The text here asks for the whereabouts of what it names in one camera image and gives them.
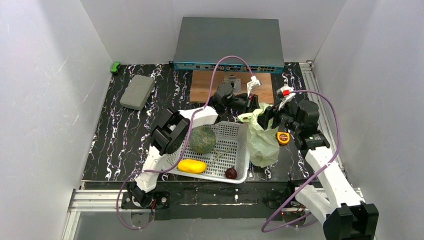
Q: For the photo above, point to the white plastic basket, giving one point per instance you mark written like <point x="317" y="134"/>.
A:
<point x="231" y="151"/>

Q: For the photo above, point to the brown wooden board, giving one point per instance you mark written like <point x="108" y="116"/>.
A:
<point x="201" y="80"/>

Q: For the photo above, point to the grey rectangular case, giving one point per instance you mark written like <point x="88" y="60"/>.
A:
<point x="137" y="93"/>

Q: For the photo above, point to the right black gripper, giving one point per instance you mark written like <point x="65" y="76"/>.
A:
<point x="273" y="114"/>

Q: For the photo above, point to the green black small tool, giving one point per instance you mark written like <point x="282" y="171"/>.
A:
<point x="115" y="67"/>

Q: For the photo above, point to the grey network switch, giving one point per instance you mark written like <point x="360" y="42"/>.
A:
<point x="235" y="44"/>

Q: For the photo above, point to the black base frame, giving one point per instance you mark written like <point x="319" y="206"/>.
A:
<point x="173" y="200"/>

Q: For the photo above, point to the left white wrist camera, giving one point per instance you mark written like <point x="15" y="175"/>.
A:
<point x="252" y="84"/>

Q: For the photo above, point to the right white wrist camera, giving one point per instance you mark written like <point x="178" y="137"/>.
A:
<point x="285" y="94"/>

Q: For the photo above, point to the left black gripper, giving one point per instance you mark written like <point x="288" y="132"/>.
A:
<point x="249" y="102"/>

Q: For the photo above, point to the green fake melon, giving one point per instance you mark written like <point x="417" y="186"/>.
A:
<point x="202" y="139"/>

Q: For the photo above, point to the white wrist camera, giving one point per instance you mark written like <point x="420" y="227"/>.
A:
<point x="285" y="94"/>
<point x="252" y="84"/>

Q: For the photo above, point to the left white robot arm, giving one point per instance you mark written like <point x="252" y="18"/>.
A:
<point x="170" y="136"/>

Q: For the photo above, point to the dark red fake fruit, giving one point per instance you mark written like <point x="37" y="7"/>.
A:
<point x="231" y="173"/>

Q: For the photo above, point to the yellow fake mango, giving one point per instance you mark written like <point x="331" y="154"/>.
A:
<point x="192" y="166"/>

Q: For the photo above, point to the yellow tape measure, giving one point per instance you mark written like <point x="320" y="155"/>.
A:
<point x="282" y="138"/>

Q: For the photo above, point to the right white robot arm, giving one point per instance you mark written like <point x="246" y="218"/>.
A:
<point x="302" y="120"/>

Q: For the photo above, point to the light green plastic bag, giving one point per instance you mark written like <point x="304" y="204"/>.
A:
<point x="262" y="144"/>

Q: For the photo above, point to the small metal bracket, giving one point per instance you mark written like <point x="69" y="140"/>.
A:
<point x="234" y="82"/>

